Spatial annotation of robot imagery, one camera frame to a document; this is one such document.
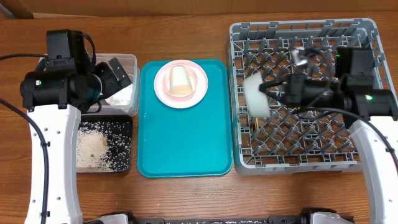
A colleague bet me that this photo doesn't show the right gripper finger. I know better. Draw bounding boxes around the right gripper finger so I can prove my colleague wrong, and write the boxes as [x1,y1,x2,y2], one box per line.
[259,79,286,90]
[261,89,281,101]

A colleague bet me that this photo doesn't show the grey bowl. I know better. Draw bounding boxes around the grey bowl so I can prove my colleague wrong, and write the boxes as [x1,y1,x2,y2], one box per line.
[243,72,271,118]

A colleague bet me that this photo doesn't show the white napkin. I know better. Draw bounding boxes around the white napkin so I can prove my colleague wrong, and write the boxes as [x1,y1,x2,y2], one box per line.
[105,84,133,106]

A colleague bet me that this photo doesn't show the wooden chopstick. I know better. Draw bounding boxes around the wooden chopstick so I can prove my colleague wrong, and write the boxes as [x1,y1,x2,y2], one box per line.
[254,118,259,129]

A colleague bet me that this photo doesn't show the rice leftovers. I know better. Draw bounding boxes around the rice leftovers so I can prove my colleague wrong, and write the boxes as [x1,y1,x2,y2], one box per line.
[76,121,132,172]

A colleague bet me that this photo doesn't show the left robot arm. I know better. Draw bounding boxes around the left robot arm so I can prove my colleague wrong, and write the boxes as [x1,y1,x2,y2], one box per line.
[21,58,131,223]

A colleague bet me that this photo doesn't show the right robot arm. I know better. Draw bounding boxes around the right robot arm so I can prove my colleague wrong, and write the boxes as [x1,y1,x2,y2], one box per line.
[258,47,397,223]

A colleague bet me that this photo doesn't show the grey dishwasher rack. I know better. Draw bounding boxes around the grey dishwasher rack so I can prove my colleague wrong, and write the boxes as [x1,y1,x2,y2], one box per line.
[228,18,394,175]

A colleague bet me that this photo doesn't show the clear plastic bin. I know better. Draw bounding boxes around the clear plastic bin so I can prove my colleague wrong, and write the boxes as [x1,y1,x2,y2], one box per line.
[21,54,139,116]

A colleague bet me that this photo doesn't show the black tray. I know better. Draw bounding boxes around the black tray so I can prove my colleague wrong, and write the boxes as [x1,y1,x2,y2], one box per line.
[76,114,134,174]

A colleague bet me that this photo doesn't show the pink plate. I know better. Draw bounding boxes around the pink plate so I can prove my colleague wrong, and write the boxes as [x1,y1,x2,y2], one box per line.
[154,60,208,109]

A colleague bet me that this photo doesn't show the cream paper cup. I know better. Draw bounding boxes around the cream paper cup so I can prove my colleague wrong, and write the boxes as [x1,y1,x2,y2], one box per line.
[169,65,193,97]

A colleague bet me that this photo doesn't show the teal serving tray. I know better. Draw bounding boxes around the teal serving tray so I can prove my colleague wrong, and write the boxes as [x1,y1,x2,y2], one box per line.
[137,59,233,178]

